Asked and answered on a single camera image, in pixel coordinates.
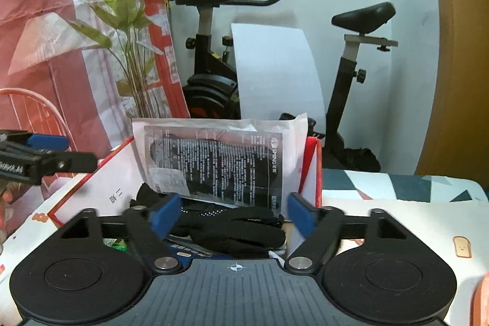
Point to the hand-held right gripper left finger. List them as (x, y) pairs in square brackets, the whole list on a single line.
[(166, 215)]

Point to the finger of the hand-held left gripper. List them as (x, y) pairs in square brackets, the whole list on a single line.
[(49, 142), (72, 162)]

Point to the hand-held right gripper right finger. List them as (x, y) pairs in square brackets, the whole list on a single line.
[(301, 213)]

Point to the red cardboard box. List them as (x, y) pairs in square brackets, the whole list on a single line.
[(114, 181)]

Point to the black dotted gloves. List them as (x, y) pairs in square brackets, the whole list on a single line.
[(237, 230)]

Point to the clear plastic glove package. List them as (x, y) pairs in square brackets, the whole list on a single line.
[(229, 158)]

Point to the person's left hand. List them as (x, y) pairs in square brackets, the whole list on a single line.
[(5, 196)]

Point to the blue packet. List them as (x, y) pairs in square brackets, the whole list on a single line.
[(183, 249)]

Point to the green packet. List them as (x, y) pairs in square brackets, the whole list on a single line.
[(116, 245)]

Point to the printed backdrop cloth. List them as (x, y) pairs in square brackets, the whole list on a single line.
[(46, 43)]

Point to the black exercise bike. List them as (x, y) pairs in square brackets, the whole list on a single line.
[(342, 89)]

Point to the white foam board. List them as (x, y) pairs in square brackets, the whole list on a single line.
[(275, 74)]

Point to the wooden door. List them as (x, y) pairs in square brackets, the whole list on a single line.
[(458, 81)]

